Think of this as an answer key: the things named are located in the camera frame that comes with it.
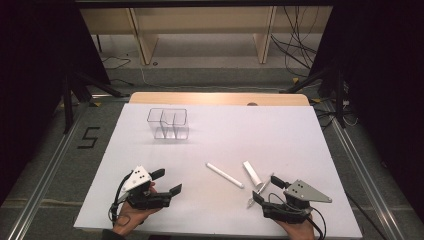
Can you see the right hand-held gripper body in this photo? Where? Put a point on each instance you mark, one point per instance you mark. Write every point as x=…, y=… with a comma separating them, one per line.
x=305, y=193

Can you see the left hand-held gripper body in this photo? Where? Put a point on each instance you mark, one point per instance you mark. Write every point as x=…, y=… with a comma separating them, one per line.
x=136, y=178

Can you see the short white tube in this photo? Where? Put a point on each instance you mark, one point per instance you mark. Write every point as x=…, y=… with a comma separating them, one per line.
x=252, y=173

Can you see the long white pen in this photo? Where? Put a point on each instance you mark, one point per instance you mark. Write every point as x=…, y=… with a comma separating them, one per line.
x=225, y=175

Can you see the clear plastic organizer box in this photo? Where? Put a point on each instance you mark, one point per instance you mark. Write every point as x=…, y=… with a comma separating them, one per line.
x=168, y=128

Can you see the person's left hand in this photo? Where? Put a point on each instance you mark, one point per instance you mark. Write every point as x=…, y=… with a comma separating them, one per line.
x=131, y=216

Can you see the white table cover board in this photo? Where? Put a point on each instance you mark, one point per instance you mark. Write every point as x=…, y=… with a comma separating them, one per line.
x=200, y=150

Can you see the black stand legs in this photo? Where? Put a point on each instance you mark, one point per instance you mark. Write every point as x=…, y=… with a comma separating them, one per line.
x=339, y=100
x=68, y=106

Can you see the dark curtain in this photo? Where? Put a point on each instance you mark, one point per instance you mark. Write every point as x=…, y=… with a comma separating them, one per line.
x=386, y=100
x=33, y=83

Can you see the light wooden bench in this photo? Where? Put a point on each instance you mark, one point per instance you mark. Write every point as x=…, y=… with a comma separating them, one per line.
x=200, y=20

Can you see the aluminium floor rail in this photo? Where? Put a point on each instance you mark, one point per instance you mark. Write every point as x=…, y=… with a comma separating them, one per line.
x=363, y=173
x=43, y=180

